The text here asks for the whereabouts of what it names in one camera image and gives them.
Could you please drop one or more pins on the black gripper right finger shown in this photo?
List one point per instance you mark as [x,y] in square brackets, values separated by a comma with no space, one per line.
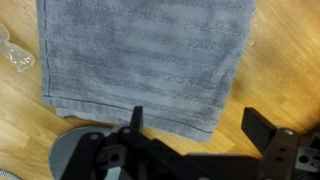
[256,125]

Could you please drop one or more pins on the grey ribbed towel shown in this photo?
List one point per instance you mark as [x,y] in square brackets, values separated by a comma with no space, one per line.
[143,56]

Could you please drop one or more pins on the wooden desk lamp grey base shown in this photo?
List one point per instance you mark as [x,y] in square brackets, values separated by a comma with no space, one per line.
[65,150]

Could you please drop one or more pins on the small clear plastic piece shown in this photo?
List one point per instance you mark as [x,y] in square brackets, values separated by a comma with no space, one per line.
[18,56]

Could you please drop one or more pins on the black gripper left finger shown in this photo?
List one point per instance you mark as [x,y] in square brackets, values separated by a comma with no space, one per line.
[137,118]

